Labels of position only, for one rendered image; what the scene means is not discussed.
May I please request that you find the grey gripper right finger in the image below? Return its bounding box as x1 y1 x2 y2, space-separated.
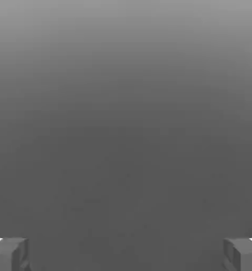
222 237 252 271

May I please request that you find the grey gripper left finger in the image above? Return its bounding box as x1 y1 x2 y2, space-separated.
0 237 31 271

